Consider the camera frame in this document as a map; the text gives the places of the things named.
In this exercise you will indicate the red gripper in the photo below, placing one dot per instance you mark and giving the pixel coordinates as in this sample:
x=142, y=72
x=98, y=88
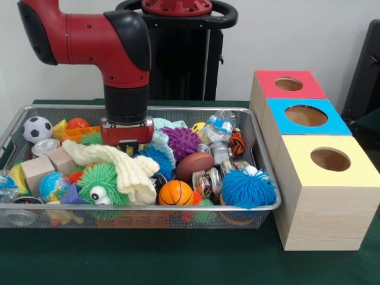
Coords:
x=127, y=133

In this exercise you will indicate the cream knitted cloth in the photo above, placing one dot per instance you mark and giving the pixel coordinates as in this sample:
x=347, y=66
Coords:
x=124, y=172

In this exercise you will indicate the blue puffer toy with eyes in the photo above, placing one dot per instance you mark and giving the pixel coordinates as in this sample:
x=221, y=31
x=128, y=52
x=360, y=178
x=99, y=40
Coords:
x=248, y=188

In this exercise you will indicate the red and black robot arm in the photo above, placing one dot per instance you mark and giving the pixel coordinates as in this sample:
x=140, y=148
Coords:
x=89, y=38

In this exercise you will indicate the silver mesh bin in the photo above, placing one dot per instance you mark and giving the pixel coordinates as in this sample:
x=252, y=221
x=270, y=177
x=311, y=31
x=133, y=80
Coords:
x=207, y=219

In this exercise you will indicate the wooden box with three holes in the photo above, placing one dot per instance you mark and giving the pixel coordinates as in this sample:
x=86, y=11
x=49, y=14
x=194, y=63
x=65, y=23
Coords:
x=326, y=213

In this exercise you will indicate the light blue cloth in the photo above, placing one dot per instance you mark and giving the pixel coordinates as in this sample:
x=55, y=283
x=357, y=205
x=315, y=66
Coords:
x=166, y=142

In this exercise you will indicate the purple spiky ball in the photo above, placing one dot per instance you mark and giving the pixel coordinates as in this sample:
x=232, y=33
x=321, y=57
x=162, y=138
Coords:
x=184, y=141

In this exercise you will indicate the orange toy basketball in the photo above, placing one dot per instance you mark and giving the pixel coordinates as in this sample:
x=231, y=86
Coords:
x=175, y=193

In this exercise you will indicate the brown toy football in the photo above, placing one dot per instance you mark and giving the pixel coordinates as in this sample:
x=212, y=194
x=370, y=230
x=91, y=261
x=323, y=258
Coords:
x=196, y=166

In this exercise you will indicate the globe print ball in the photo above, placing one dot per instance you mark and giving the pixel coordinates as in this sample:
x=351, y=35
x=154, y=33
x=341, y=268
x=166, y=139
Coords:
x=53, y=187

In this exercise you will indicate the black and white soccer ball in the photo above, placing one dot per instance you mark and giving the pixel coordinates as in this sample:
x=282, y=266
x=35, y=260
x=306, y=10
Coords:
x=37, y=128

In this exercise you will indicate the dark green table cloth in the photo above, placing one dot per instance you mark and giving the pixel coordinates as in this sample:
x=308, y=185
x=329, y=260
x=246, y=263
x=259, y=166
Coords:
x=371, y=126
x=178, y=261

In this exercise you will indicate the black monitor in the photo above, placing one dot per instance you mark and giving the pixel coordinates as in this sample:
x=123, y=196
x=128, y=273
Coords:
x=365, y=68

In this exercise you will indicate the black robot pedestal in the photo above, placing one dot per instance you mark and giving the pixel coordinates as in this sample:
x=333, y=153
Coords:
x=184, y=59

